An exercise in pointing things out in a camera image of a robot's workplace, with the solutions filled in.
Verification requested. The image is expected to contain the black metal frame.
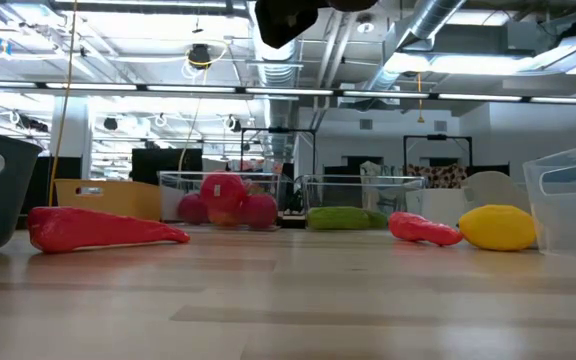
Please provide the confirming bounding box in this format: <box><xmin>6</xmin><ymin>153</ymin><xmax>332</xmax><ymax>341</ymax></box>
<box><xmin>402</xmin><ymin>133</ymin><xmax>474</xmax><ymax>170</ymax></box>

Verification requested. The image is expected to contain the corrugated silver ventilation duct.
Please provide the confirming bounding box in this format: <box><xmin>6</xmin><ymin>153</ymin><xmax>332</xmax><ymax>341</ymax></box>
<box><xmin>246</xmin><ymin>0</ymin><xmax>303</xmax><ymax>89</ymax></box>

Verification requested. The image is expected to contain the smooth silver ventilation duct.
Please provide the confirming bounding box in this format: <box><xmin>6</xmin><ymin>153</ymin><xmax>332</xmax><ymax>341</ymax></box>
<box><xmin>367</xmin><ymin>0</ymin><xmax>469</xmax><ymax>94</ymax></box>

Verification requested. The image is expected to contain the small red pepper toy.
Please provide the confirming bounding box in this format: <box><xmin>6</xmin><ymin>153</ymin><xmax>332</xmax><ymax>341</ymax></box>
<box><xmin>388</xmin><ymin>211</ymin><xmax>465</xmax><ymax>248</ymax></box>

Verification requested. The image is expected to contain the white plastic bin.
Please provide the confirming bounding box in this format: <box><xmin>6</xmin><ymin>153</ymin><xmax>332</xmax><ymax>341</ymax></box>
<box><xmin>404</xmin><ymin>187</ymin><xmax>469</xmax><ymax>229</ymax></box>

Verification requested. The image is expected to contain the black dome ceiling camera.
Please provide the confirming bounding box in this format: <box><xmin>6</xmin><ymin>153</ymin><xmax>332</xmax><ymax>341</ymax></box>
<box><xmin>187</xmin><ymin>43</ymin><xmax>213</xmax><ymax>71</ymax></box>

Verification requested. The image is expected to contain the spotted cloth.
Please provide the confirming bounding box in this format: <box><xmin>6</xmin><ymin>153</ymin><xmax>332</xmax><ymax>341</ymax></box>
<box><xmin>407</xmin><ymin>163</ymin><xmax>469</xmax><ymax>190</ymax></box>

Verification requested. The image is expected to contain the yellow lemon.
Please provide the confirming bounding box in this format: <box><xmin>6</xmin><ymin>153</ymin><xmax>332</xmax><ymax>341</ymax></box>
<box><xmin>458</xmin><ymin>203</ymin><xmax>538</xmax><ymax>253</ymax></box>

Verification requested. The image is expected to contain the red chili pepper toy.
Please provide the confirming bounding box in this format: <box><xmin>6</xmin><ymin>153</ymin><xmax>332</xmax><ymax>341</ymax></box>
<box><xmin>26</xmin><ymin>206</ymin><xmax>192</xmax><ymax>255</ymax></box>

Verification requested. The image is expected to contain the yellow plastic basket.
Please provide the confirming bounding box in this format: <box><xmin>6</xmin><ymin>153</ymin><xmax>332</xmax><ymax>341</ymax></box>
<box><xmin>53</xmin><ymin>178</ymin><xmax>163</xmax><ymax>222</ymax></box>

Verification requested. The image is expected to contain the yellow pull cord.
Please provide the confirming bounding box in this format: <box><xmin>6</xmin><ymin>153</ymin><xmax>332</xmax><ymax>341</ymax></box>
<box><xmin>416</xmin><ymin>72</ymin><xmax>425</xmax><ymax>125</ymax></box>

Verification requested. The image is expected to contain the clear rigid plastic bin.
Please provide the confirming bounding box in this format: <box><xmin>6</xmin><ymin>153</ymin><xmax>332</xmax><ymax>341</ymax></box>
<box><xmin>299</xmin><ymin>173</ymin><xmax>427</xmax><ymax>232</ymax></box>
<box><xmin>157</xmin><ymin>170</ymin><xmax>292</xmax><ymax>232</ymax></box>

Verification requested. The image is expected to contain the long ceiling light bar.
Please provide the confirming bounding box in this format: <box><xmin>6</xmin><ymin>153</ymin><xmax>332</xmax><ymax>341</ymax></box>
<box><xmin>0</xmin><ymin>78</ymin><xmax>576</xmax><ymax>107</ymax></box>

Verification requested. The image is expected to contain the black screen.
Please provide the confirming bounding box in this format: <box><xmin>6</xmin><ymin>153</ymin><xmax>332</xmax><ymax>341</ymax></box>
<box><xmin>131</xmin><ymin>147</ymin><xmax>204</xmax><ymax>186</ymax></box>

